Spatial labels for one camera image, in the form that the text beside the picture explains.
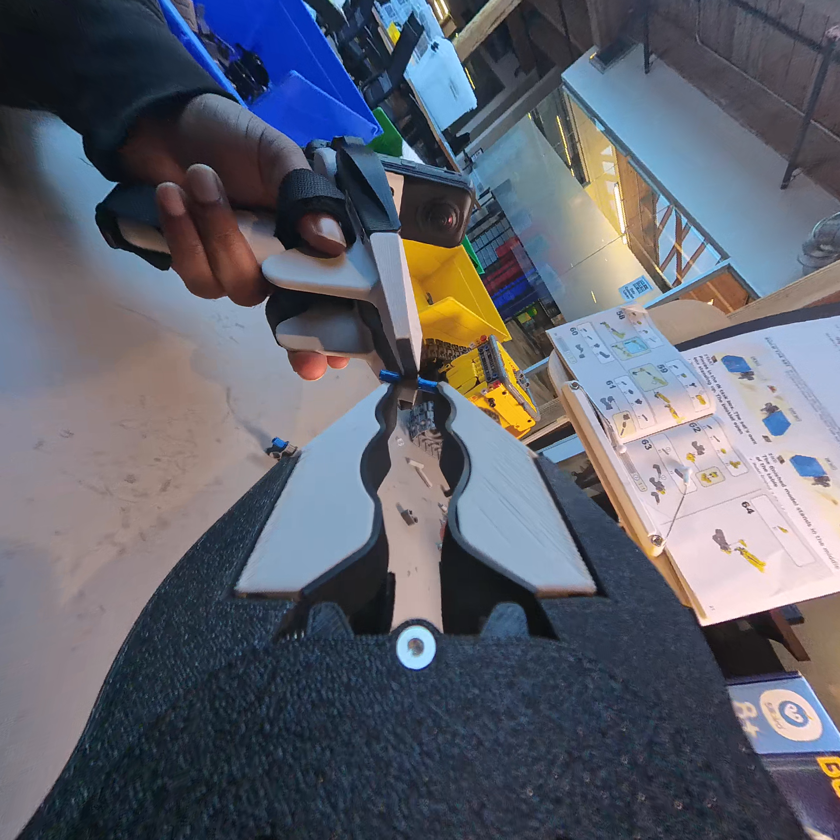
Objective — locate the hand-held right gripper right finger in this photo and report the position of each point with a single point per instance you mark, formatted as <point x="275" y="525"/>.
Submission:
<point x="518" y="518"/>

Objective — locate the blue storage bin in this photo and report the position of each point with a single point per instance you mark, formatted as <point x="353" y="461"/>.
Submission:
<point x="295" y="52"/>

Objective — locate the white plastic container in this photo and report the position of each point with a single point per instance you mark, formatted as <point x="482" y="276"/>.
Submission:
<point x="441" y="82"/>

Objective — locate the grey desk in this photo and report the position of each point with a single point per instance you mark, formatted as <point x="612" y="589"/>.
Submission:
<point x="131" y="459"/>

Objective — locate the white table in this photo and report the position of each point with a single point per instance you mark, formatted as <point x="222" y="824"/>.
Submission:
<point x="689" y="151"/>

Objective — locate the grey connector with blue pin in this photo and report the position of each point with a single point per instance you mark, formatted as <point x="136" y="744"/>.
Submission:
<point x="282" y="448"/>

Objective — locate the blue axle pin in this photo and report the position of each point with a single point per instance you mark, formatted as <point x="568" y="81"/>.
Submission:
<point x="388" y="376"/>

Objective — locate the yellow parts bin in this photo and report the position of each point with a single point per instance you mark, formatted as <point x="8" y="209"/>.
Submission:
<point x="453" y="289"/>

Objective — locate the person's left hand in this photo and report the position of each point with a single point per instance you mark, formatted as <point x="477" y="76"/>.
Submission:
<point x="223" y="144"/>

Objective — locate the shelf of coloured bins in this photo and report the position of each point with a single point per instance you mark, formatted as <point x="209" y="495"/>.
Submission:
<point x="512" y="262"/>

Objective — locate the yellow tracked brick bulldozer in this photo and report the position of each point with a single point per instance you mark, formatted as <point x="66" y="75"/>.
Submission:
<point x="485" y="387"/>

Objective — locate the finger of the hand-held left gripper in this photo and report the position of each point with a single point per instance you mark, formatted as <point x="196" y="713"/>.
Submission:
<point x="397" y="289"/>

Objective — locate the instruction booklet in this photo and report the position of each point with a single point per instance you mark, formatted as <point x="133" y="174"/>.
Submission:
<point x="722" y="446"/>

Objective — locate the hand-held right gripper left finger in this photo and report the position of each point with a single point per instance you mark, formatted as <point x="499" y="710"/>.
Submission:
<point x="315" y="518"/>

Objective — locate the green storage bin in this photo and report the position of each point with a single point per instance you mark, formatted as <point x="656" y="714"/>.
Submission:
<point x="388" y="134"/>

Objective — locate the printed toy set box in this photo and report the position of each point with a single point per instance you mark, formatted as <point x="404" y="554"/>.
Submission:
<point x="787" y="741"/>

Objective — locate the person's left forearm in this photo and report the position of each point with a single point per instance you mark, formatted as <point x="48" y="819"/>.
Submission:
<point x="85" y="59"/>

